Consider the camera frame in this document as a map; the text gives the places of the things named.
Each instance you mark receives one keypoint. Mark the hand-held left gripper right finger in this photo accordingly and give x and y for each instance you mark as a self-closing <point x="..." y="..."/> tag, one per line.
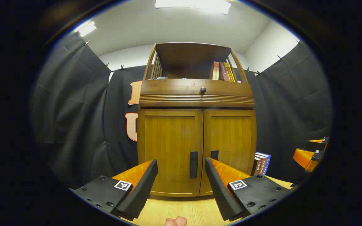
<point x="217" y="188"/>

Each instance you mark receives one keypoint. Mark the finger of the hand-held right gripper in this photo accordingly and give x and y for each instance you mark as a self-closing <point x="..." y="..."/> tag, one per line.
<point x="303" y="157"/>
<point x="325" y="140"/>

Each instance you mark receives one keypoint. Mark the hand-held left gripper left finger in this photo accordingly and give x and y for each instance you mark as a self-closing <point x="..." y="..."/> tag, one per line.
<point x="143" y="185"/>

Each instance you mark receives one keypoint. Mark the wooden shoe cabinet door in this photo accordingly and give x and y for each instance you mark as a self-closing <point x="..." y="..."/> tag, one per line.
<point x="168" y="141"/>
<point x="231" y="135"/>

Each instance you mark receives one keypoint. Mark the wooden double-door shoe cabinet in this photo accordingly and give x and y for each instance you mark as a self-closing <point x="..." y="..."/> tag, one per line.
<point x="184" y="56"/>

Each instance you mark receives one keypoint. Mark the blue book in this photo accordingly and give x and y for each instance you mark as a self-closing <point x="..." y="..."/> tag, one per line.
<point x="266" y="163"/>

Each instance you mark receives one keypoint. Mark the dark brown book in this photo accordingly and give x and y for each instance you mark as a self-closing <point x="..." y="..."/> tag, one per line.
<point x="256" y="166"/>

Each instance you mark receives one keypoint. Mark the wooden drawer with black knob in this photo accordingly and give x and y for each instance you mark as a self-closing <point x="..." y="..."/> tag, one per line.
<point x="174" y="86"/>

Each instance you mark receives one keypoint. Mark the small grey object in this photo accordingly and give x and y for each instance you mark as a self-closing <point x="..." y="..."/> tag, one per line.
<point x="161" y="77"/>

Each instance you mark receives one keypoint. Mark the yellow book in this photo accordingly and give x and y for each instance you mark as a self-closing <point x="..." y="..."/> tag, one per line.
<point x="230" y="72"/>

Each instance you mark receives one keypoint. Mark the reddish brown book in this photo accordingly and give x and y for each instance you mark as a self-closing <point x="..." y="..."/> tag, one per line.
<point x="222" y="72"/>

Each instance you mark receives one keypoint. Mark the beige book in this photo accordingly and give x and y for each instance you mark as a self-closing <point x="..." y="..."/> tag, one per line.
<point x="216" y="71"/>

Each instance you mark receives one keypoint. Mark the small ceiling light panel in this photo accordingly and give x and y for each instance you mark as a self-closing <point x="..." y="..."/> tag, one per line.
<point x="86" y="29"/>

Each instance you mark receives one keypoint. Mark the large ceiling light panel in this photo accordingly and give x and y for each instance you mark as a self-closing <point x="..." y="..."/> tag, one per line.
<point x="193" y="4"/>

